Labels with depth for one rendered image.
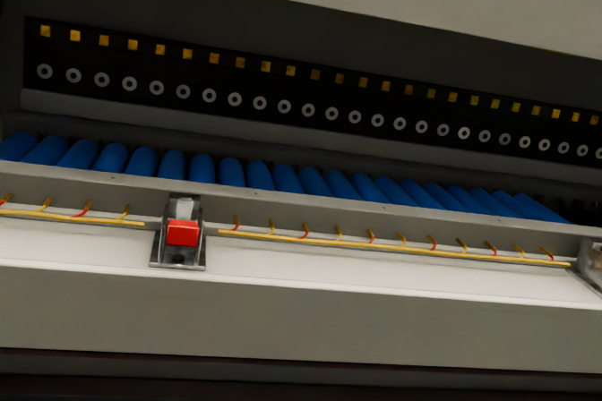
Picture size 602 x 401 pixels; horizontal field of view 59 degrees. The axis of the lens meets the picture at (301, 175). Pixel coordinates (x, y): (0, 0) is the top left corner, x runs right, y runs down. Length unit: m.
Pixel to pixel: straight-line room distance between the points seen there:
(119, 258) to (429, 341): 0.17
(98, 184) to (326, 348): 0.15
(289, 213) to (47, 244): 0.13
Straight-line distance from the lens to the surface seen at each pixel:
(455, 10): 0.34
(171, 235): 0.21
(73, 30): 0.44
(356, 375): 0.48
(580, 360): 0.38
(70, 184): 0.32
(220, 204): 0.32
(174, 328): 0.29
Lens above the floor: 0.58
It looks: 4 degrees up
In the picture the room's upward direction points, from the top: 6 degrees clockwise
